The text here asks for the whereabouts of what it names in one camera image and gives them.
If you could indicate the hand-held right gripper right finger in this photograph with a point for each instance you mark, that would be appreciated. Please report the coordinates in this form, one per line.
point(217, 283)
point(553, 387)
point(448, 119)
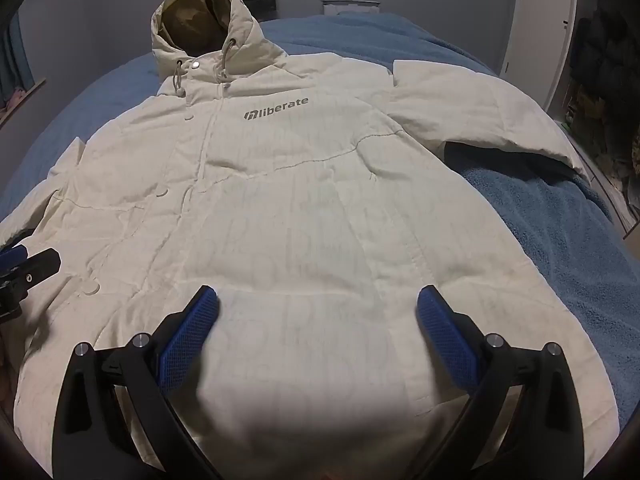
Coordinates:
point(447, 335)

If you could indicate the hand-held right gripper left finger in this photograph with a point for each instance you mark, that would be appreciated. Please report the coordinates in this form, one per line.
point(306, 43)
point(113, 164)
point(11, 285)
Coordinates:
point(190, 340)

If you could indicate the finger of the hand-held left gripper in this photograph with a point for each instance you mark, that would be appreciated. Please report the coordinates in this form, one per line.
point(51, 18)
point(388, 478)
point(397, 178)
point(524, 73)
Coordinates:
point(37, 266)

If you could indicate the cream hooded padded jacket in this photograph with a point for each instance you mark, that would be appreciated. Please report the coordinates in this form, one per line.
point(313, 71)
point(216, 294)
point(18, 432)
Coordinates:
point(300, 185)

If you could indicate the dark hanging clothes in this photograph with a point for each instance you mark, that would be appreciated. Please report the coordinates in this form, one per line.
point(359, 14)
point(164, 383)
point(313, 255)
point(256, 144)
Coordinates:
point(605, 85)

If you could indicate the blue fleece blanket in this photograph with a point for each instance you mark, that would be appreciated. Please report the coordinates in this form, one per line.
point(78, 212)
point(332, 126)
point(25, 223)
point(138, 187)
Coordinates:
point(550, 220)

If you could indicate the wooden window ledge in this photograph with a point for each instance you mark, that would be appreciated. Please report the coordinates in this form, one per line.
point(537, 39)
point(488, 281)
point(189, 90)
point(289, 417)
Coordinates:
point(27, 92)

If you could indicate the teal curtain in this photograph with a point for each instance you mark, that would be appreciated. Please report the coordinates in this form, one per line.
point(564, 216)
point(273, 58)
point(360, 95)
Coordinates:
point(12, 55)

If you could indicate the white door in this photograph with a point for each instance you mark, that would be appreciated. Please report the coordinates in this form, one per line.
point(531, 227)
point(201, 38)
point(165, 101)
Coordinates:
point(540, 35)

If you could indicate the white cabinet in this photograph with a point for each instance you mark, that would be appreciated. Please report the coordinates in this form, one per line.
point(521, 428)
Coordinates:
point(350, 9)

